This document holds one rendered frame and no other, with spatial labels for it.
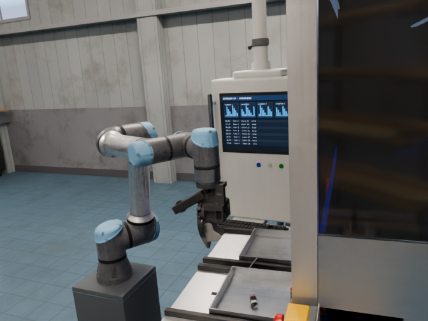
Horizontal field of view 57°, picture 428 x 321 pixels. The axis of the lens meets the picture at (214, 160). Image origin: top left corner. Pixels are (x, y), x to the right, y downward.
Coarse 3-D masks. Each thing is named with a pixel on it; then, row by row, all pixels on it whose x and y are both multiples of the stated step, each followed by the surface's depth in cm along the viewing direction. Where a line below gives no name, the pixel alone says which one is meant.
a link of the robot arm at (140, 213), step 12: (132, 132) 146; (144, 132) 148; (156, 132) 151; (132, 168) 153; (144, 168) 154; (132, 180) 155; (144, 180) 156; (132, 192) 158; (144, 192) 158; (132, 204) 160; (144, 204) 160; (132, 216) 162; (144, 216) 162; (156, 216) 170; (132, 228) 162; (144, 228) 162; (156, 228) 166; (132, 240) 161; (144, 240) 164
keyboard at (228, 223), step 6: (228, 222) 203; (234, 222) 202; (240, 222) 201; (246, 222) 201; (252, 222) 200; (222, 228) 196; (246, 228) 194; (252, 228) 193; (258, 228) 193; (264, 228) 193; (270, 228) 195; (276, 228) 192; (282, 228) 191; (288, 228) 194
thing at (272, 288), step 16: (240, 272) 141; (256, 272) 139; (272, 272) 137; (288, 272) 135; (224, 288) 132; (240, 288) 133; (256, 288) 133; (272, 288) 132; (288, 288) 131; (224, 304) 125; (240, 304) 124; (272, 304) 123; (256, 320) 114; (272, 320) 112
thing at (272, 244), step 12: (252, 240) 168; (264, 240) 168; (276, 240) 167; (288, 240) 166; (240, 252) 151; (252, 252) 158; (264, 252) 157; (276, 252) 156; (288, 252) 156; (288, 264) 143
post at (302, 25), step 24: (288, 0) 83; (312, 0) 82; (288, 24) 85; (312, 24) 83; (288, 48) 86; (312, 48) 84; (288, 72) 87; (312, 72) 85; (288, 96) 88; (312, 96) 87; (288, 120) 90; (312, 120) 88; (312, 144) 89; (312, 168) 91; (312, 192) 92; (312, 216) 93; (312, 240) 95; (312, 264) 96; (312, 288) 98
